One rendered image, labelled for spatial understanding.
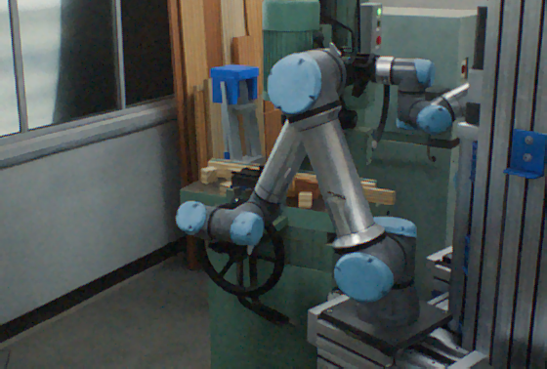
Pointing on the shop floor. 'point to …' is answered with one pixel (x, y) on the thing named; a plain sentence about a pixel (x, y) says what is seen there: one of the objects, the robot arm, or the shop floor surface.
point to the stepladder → (238, 86)
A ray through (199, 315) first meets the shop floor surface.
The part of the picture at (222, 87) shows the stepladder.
